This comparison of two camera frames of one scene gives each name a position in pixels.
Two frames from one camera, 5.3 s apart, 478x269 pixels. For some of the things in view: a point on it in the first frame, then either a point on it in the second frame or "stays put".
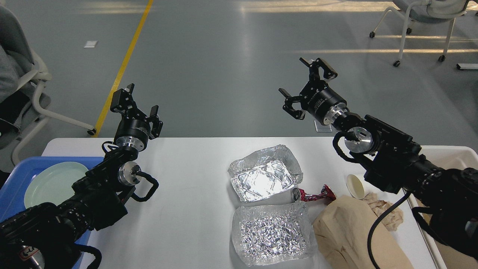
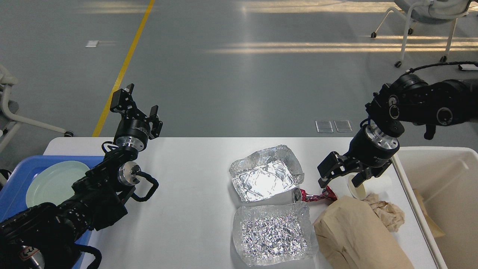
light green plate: [52, 183] stays put
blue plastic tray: [13, 186] stays put
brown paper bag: [341, 229] stays put
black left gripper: [132, 130] stays put
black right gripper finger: [288, 107] → [360, 178]
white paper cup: [355, 186] stays put
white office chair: [426, 11] stays put
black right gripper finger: [314, 65] → [334, 165]
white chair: [14, 38] → [9, 121]
